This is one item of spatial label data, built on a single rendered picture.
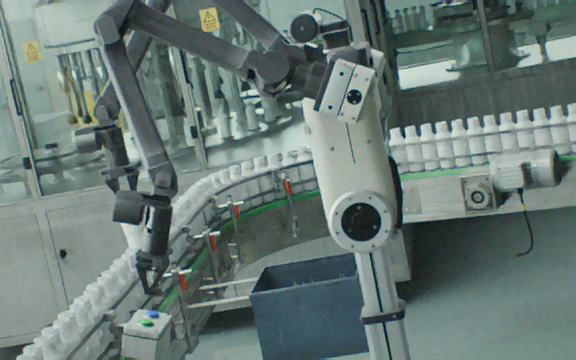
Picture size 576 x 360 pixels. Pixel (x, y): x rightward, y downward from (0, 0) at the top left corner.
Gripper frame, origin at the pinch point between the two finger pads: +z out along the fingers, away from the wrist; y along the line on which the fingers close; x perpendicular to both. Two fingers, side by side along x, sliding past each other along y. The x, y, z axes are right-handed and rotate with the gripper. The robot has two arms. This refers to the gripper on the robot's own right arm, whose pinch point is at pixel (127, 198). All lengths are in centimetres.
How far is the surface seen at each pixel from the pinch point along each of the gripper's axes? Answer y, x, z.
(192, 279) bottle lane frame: -5.1, -29.3, 32.3
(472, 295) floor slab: -78, -303, 130
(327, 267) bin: -44, -39, 38
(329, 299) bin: -47, -9, 40
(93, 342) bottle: -2, 61, 22
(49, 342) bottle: -1, 84, 14
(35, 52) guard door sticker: 118, -302, -38
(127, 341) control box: -13, 69, 21
